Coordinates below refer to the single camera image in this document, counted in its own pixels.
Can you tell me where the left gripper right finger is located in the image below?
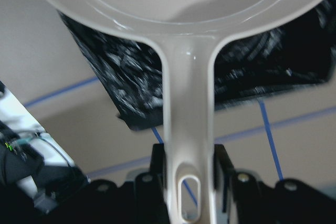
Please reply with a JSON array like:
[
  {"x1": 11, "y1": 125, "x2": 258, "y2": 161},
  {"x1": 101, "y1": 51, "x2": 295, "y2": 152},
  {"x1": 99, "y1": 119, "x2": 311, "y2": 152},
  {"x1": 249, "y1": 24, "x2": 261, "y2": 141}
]
[{"x1": 214, "y1": 144, "x2": 335, "y2": 223}]

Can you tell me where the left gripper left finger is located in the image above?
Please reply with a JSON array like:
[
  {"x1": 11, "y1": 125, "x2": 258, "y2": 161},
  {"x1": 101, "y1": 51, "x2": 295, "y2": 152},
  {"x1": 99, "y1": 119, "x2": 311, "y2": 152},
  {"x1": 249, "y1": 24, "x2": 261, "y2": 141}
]
[{"x1": 52, "y1": 144, "x2": 171, "y2": 223}]

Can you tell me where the beige dustpan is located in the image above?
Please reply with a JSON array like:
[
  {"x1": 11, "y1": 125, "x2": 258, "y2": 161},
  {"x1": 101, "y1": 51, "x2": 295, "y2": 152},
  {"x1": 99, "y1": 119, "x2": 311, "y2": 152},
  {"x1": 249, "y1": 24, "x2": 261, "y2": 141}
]
[{"x1": 46, "y1": 0, "x2": 322, "y2": 223}]

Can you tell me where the black lined trash bin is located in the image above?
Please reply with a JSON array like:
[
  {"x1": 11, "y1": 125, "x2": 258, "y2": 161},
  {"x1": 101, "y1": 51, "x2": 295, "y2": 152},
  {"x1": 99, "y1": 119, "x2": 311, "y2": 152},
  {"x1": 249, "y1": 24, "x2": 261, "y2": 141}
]
[{"x1": 60, "y1": 0, "x2": 335, "y2": 131}]

